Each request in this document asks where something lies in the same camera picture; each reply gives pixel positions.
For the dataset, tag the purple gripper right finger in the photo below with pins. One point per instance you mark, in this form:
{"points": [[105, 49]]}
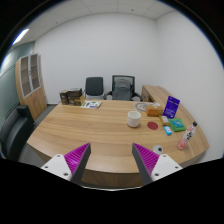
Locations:
{"points": [[153, 166]]}

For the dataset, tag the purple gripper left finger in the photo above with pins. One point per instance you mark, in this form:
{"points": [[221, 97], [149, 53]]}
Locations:
{"points": [[71, 166]]}

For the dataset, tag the red round coaster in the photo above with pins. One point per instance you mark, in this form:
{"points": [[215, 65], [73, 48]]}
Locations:
{"points": [[152, 125]]}

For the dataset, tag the small blue box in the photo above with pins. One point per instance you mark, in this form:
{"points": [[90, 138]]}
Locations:
{"points": [[168, 130]]}

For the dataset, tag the small yellow box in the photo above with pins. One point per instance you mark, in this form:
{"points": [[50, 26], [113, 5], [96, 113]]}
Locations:
{"points": [[164, 120]]}

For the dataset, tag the white ceramic cup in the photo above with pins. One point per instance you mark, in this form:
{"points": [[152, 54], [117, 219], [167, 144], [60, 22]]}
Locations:
{"points": [[133, 119]]}

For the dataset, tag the green flat box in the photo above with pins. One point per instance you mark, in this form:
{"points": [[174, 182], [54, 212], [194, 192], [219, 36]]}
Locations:
{"points": [[177, 125]]}

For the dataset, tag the orange tissue box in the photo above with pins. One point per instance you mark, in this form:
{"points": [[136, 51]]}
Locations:
{"points": [[152, 110]]}

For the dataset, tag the clear bottle pink liquid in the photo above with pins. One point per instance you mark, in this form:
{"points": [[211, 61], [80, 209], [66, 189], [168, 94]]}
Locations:
{"points": [[189, 133]]}

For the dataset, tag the green white booklet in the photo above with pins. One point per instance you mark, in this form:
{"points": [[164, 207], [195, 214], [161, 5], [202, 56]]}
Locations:
{"points": [[91, 104]]}

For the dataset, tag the dark brown stacked boxes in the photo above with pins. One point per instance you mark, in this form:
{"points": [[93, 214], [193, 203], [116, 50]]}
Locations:
{"points": [[73, 96]]}

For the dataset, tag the black leather sofa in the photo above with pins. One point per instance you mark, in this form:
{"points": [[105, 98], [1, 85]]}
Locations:
{"points": [[15, 131]]}

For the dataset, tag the black mesh office chair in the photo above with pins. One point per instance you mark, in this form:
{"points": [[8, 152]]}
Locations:
{"points": [[94, 88]]}

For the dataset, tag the grey office chair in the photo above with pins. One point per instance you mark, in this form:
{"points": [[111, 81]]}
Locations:
{"points": [[123, 88]]}

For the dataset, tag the wooden glass-door cabinet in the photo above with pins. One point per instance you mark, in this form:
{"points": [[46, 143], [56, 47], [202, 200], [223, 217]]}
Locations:
{"points": [[29, 84]]}

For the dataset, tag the ceiling light panel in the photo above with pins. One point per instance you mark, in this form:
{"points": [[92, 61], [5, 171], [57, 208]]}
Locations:
{"points": [[20, 36]]}

